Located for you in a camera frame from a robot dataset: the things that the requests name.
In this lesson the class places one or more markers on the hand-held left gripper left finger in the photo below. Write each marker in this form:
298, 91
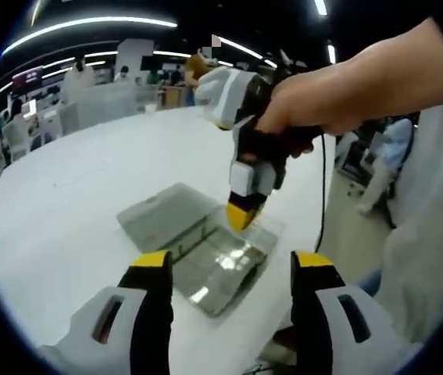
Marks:
151, 312

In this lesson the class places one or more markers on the brown cabinet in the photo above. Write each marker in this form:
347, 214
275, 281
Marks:
174, 97

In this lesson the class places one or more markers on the stack of translucent storage bins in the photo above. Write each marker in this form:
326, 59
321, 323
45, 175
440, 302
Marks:
104, 101

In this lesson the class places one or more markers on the person's blue jeans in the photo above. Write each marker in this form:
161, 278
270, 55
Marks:
369, 285

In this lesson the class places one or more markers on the transparent dual guide fixture box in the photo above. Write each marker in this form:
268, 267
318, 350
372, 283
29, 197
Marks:
166, 211

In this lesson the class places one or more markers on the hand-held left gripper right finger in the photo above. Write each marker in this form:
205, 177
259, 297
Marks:
311, 312

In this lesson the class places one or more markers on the person's right hand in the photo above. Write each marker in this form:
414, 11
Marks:
311, 101

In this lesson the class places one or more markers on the ceiling light strips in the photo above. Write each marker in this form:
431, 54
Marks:
127, 20

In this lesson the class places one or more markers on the red display screen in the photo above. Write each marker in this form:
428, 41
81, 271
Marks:
27, 75

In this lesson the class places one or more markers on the small white cup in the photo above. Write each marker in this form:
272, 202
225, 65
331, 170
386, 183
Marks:
150, 108

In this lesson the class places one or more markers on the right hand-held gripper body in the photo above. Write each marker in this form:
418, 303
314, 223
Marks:
229, 97

